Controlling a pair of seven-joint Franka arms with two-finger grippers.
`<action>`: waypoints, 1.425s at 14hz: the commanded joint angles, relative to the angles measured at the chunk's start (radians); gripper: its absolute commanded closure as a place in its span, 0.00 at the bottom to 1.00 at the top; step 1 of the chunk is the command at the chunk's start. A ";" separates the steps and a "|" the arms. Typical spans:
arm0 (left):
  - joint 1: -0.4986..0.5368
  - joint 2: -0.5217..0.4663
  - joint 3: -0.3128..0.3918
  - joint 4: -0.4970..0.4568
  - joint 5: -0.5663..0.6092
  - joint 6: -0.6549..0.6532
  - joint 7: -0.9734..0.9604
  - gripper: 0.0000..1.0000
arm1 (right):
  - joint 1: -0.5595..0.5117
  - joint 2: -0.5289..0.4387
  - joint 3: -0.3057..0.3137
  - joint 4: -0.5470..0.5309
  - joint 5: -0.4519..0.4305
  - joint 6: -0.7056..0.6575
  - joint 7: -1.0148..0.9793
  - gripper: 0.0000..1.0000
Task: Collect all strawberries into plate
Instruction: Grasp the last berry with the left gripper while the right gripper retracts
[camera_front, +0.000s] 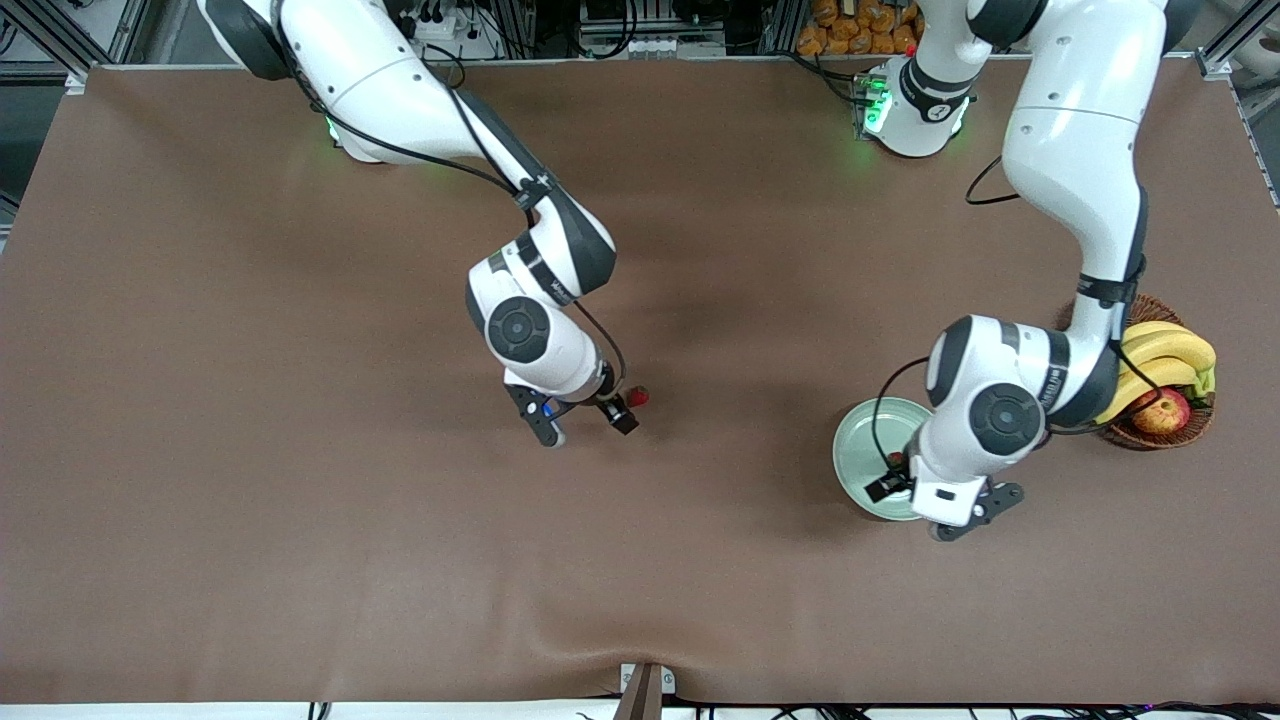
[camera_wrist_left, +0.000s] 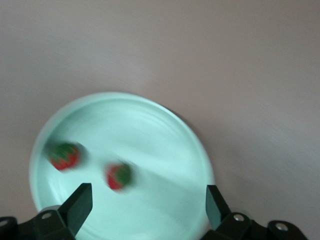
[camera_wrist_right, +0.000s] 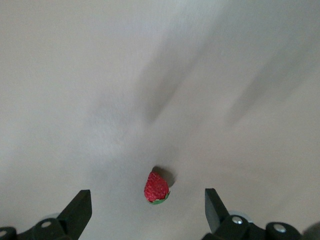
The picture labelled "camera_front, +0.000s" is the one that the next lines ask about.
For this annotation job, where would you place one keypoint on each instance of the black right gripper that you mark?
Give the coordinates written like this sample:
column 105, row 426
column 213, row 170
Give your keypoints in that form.
column 613, row 408

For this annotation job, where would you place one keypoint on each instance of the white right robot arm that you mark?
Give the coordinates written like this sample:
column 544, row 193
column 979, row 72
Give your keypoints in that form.
column 360, row 70

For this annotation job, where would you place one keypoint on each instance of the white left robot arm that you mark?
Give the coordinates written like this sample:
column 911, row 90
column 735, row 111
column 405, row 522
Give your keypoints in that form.
column 1075, row 120

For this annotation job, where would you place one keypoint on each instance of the mint green plate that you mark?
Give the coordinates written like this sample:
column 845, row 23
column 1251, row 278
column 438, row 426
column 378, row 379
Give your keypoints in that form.
column 860, row 450

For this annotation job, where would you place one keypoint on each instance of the red yellow apple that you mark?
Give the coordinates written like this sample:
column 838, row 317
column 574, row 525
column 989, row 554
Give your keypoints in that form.
column 1165, row 415

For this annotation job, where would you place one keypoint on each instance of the yellow banana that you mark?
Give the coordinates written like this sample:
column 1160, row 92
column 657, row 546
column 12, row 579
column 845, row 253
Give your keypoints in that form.
column 1155, row 328
column 1180, row 350
column 1165, row 372

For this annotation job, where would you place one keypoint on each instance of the brown wicker basket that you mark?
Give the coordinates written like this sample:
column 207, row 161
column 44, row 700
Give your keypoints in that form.
column 1190, row 430

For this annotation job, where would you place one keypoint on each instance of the brown table cover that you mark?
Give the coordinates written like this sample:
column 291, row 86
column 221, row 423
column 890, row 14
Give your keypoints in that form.
column 300, row 560

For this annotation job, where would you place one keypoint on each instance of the white power strip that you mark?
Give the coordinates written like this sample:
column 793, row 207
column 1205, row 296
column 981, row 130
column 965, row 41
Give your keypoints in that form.
column 445, row 28

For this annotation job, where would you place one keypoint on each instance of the pile of orange items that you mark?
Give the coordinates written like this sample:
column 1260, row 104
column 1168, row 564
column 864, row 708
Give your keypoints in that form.
column 850, row 30

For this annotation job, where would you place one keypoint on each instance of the grey table edge bracket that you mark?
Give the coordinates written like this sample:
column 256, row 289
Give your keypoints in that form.
column 640, row 695

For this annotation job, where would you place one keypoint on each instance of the aluminium frame rail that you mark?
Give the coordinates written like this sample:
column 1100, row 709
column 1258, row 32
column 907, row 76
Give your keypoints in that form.
column 40, row 72
column 1215, row 60

